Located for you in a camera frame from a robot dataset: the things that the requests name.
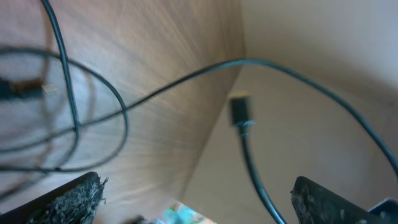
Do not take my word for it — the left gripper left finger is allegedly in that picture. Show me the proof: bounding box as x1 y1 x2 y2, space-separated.
1 172 107 224

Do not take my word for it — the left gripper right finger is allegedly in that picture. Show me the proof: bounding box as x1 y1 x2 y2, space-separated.
291 176 397 224

